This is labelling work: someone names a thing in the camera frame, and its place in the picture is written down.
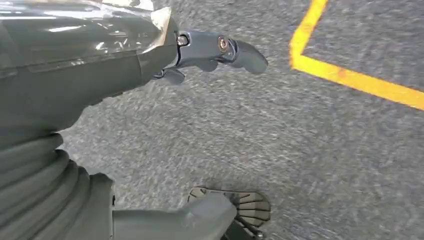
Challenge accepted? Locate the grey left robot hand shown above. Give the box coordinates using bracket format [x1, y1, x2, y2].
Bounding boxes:
[0, 0, 269, 240]

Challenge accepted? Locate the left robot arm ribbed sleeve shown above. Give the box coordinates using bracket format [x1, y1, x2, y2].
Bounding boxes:
[0, 132, 91, 240]

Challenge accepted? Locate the yellow floor tape square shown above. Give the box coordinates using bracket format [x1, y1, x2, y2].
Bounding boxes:
[288, 0, 424, 112]

